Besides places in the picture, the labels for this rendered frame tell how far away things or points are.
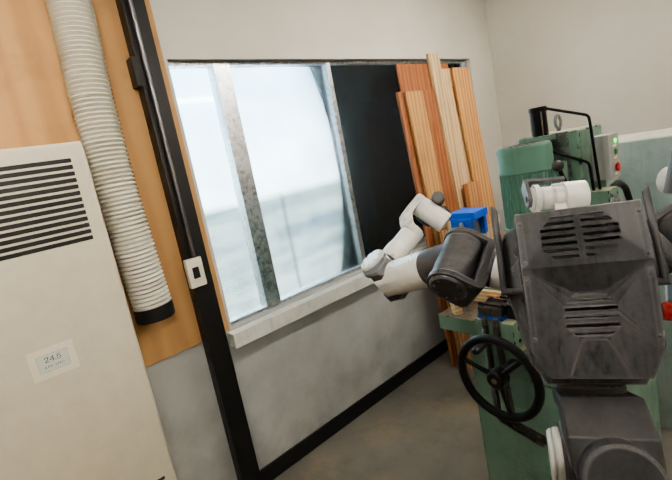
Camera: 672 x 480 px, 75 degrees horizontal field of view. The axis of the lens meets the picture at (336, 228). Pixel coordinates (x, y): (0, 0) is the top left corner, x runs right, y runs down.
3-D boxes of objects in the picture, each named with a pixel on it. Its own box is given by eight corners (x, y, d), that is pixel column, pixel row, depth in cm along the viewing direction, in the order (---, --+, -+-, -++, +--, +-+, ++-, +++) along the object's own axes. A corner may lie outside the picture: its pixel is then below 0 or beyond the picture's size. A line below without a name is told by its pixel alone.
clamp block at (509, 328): (476, 342, 152) (472, 318, 150) (496, 327, 160) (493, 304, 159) (517, 351, 140) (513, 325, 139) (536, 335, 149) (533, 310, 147)
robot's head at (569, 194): (595, 215, 91) (587, 175, 93) (543, 219, 93) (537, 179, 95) (583, 223, 97) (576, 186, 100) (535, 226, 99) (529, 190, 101)
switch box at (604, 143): (593, 181, 160) (589, 137, 157) (603, 176, 166) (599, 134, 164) (612, 180, 155) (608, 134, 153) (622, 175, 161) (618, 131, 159)
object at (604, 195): (587, 233, 156) (583, 192, 154) (596, 227, 162) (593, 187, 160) (614, 233, 150) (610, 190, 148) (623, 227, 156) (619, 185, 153)
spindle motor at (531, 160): (497, 239, 155) (485, 151, 150) (521, 226, 166) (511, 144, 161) (547, 240, 141) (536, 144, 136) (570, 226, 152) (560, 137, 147)
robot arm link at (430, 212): (438, 234, 141) (436, 235, 130) (410, 215, 144) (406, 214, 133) (459, 205, 139) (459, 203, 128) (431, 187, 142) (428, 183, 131)
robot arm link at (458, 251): (432, 302, 103) (479, 292, 93) (407, 278, 101) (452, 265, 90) (446, 265, 110) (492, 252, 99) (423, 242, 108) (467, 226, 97)
